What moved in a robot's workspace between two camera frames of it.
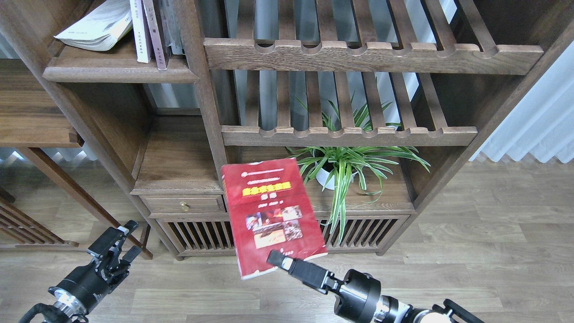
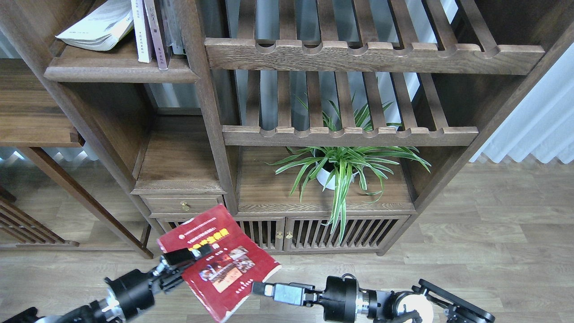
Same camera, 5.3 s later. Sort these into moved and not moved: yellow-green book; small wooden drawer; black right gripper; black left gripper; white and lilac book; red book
Moved: black right gripper; black left gripper; red book
Not moved: white and lilac book; yellow-green book; small wooden drawer
